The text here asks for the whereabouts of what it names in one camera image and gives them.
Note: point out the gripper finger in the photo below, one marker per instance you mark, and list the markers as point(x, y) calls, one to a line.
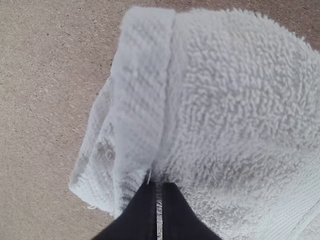
point(177, 217)
point(140, 215)

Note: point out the cork mat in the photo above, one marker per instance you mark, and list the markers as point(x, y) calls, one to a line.
point(37, 100)

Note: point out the pale towel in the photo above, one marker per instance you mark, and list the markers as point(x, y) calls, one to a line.
point(225, 100)

